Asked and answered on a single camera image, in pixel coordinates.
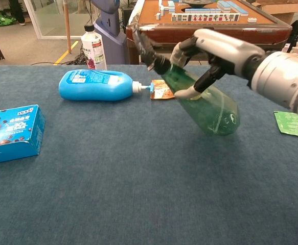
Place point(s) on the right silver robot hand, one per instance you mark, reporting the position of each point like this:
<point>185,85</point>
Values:
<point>225,51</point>

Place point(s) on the green spray bottle black trigger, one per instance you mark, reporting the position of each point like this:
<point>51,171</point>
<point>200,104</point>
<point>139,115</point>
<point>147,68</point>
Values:
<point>202,102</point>

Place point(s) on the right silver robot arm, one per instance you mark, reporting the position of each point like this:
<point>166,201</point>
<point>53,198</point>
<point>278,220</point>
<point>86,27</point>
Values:
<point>284,79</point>

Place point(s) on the white drink bottle black cap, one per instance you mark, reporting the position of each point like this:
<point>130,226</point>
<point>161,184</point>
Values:
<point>93,49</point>

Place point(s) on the blue detergent bottle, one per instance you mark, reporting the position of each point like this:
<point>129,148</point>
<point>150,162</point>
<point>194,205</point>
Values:
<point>95,86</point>

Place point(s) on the brown mahjong table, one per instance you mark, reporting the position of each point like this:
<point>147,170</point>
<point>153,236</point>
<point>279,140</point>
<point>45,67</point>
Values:
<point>205,25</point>

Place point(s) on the row of mahjong tiles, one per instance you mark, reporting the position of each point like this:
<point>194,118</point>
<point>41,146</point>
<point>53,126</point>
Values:
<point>205,17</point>

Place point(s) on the single white mahjong tile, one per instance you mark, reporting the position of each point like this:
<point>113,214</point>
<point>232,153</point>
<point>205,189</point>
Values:
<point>252,20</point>

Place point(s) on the cardboard box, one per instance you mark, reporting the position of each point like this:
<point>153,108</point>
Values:
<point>279,9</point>

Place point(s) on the orange spouted refill pouch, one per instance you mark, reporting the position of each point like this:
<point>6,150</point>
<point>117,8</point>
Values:
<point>161,90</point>

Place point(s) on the green foil sachet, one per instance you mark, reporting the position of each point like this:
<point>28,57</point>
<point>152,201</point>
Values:
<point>292,125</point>

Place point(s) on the wooden pole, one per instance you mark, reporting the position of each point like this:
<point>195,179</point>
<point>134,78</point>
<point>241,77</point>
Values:
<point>67,25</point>

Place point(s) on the green bag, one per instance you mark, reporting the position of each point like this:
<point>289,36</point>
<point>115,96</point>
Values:
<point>0,20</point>

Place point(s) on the blue cookie box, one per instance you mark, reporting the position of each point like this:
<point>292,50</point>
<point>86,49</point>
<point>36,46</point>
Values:
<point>13,132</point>

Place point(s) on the purple robot base pedestal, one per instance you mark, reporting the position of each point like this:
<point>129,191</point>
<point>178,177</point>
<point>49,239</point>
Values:
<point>110,30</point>

